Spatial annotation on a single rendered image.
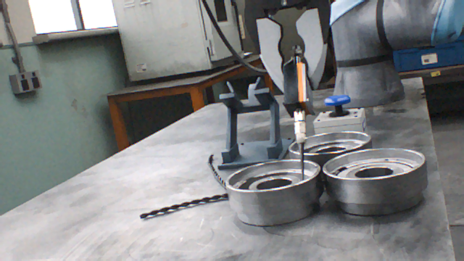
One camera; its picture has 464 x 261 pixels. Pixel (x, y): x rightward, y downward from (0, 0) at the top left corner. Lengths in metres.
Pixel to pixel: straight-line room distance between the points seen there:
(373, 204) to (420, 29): 0.57
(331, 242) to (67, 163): 2.32
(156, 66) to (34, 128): 0.82
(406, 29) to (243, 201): 0.60
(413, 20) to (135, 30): 2.19
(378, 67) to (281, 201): 0.61
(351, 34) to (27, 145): 1.80
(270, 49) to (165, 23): 2.35
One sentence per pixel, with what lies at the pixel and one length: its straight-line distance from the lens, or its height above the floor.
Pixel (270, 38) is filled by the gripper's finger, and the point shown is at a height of 0.99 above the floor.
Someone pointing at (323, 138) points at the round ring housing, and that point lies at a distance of 0.70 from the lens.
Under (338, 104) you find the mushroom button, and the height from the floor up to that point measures 0.86.
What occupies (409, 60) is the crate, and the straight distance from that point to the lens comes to 4.09.
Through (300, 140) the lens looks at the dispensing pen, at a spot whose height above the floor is 0.87.
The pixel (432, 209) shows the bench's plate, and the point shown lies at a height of 0.80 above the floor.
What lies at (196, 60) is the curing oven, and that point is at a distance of 2.85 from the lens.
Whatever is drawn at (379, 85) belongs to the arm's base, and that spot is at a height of 0.84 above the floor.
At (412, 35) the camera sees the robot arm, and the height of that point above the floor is 0.93.
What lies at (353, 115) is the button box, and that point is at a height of 0.85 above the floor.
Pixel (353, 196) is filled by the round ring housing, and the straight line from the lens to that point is 0.51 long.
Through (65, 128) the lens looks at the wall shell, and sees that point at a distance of 2.72.
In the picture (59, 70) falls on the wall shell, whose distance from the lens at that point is 2.75.
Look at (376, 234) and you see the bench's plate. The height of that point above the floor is 0.80.
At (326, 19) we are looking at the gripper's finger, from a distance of 0.56.
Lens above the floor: 1.00
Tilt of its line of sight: 11 degrees down
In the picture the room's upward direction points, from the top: 10 degrees counter-clockwise
